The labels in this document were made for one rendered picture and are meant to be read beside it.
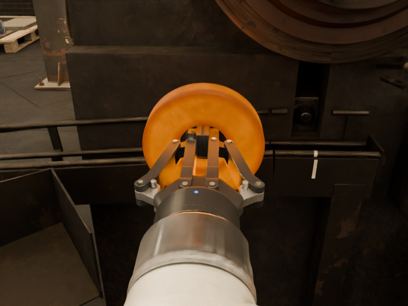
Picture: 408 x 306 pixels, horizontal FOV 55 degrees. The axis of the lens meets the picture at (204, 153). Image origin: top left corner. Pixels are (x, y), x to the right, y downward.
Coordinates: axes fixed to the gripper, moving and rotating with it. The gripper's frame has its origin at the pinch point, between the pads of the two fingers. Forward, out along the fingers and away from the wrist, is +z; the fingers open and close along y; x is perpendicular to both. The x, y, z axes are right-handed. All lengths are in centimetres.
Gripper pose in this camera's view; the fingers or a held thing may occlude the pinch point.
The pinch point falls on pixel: (203, 132)
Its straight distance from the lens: 49.5
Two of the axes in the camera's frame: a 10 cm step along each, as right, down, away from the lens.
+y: 10.0, 0.1, -0.3
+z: 0.3, -5.1, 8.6
